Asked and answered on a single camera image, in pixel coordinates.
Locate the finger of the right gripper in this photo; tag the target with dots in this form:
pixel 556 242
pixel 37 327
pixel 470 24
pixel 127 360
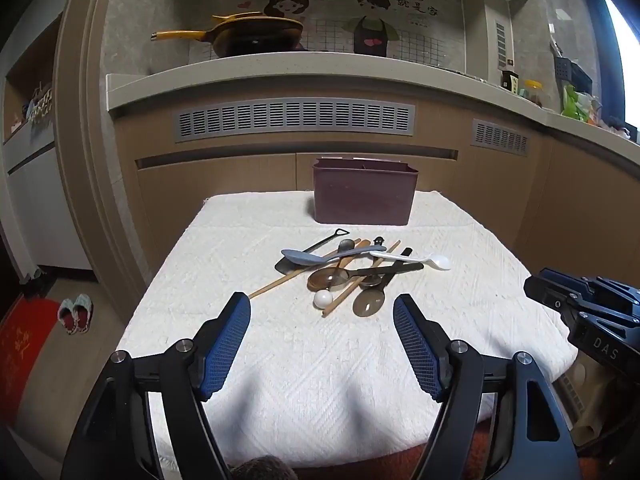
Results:
pixel 596 290
pixel 563 293

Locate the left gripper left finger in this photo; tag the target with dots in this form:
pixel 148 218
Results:
pixel 191 371

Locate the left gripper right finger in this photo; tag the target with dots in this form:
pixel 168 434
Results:
pixel 452 373

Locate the white plastic spoon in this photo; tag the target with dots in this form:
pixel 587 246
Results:
pixel 435 261

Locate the blue plastic spoon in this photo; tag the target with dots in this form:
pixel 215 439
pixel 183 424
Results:
pixel 307 259

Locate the small white round spoon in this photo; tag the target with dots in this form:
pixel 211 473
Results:
pixel 322 299

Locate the brown spoon black handle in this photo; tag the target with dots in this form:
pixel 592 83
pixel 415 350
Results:
pixel 333 277

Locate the pair of slippers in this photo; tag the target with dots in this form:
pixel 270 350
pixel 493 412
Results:
pixel 76 315

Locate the white textured table cloth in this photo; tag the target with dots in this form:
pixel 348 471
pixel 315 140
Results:
pixel 324 389

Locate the red floor mat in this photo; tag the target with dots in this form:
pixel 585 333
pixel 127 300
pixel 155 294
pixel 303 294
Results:
pixel 23 333

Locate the small grey vent grille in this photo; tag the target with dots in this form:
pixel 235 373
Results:
pixel 498 138

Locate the maroon plastic utensil bin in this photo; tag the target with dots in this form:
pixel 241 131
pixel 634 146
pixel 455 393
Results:
pixel 363 191

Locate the yellow lid jar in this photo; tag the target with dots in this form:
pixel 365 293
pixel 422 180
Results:
pixel 532 91

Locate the dark blue storage basket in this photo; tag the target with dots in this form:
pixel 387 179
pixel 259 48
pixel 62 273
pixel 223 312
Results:
pixel 568 72

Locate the long grey vent grille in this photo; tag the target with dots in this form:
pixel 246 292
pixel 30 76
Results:
pixel 301 114

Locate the yellow frying pan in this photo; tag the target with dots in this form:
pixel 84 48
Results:
pixel 243 34

